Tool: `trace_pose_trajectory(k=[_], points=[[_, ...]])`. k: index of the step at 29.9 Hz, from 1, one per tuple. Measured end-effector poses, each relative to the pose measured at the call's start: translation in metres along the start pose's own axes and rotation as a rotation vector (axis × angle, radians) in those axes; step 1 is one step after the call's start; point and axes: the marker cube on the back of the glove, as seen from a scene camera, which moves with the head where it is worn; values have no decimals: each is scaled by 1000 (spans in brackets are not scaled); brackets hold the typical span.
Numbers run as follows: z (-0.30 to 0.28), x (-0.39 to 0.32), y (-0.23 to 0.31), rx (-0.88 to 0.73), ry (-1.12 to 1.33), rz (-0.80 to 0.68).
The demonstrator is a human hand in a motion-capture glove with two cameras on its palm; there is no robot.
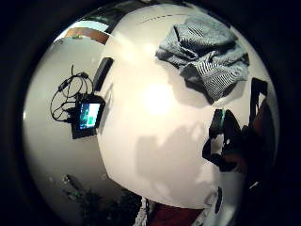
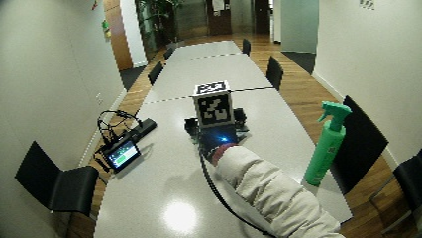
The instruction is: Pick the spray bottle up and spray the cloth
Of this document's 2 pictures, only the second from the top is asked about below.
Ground white marker cube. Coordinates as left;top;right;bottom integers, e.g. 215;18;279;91
191;80;235;129

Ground small screen device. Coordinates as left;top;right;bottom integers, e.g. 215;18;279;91
102;138;142;174

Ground green spray bottle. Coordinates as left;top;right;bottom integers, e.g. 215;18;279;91
302;100;352;187

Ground black floor mat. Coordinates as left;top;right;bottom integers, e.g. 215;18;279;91
118;64;147;92
280;51;318;75

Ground green potted plant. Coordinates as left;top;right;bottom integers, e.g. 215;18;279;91
134;0;185;54

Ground wooden door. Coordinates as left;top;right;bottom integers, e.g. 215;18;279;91
102;0;134;71

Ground black camera bar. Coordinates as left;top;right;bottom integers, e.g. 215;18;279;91
114;117;158;144

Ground black glove cable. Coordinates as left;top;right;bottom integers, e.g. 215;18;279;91
196;142;278;238

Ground tangled black cables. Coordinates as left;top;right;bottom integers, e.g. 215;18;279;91
93;109;142;167

